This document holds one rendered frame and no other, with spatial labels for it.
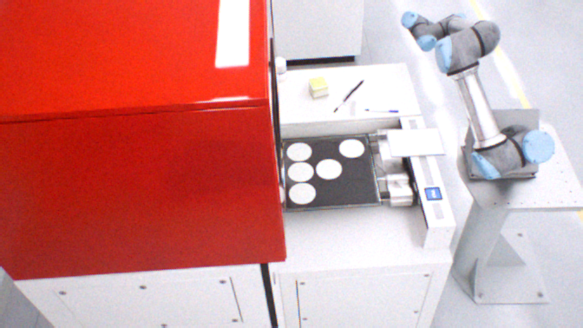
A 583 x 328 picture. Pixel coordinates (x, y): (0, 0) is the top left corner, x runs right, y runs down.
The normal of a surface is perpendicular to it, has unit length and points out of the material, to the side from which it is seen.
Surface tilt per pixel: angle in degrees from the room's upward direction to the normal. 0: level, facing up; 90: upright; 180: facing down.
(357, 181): 0
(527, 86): 0
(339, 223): 0
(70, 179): 90
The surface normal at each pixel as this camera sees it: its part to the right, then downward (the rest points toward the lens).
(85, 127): 0.05, 0.75
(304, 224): -0.05, -0.66
